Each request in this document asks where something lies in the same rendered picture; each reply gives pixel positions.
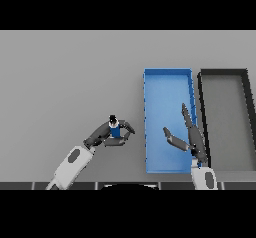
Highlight blue bin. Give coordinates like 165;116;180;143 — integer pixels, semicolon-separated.
142;67;200;175

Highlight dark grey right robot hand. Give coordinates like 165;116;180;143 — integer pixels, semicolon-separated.
162;102;209;165

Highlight dark grey bin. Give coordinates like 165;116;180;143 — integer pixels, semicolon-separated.
197;68;256;174

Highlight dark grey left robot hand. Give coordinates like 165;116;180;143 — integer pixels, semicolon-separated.
83;119;136;150

